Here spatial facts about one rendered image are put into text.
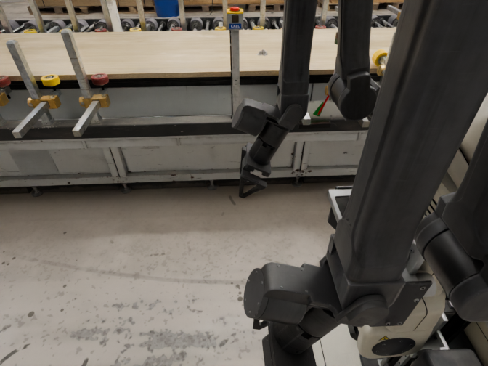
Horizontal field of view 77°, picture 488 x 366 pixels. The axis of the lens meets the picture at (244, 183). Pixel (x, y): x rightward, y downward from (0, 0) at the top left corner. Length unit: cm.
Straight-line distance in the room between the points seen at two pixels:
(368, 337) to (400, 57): 71
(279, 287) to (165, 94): 164
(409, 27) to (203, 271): 172
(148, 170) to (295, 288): 197
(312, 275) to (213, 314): 134
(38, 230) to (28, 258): 22
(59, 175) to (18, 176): 28
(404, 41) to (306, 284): 26
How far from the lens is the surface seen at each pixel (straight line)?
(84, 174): 242
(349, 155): 231
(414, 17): 22
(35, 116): 175
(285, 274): 37
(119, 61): 203
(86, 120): 160
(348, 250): 32
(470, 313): 41
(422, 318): 82
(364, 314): 36
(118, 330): 178
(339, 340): 140
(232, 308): 172
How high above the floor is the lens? 153
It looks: 41 degrees down
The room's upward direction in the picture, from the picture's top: straight up
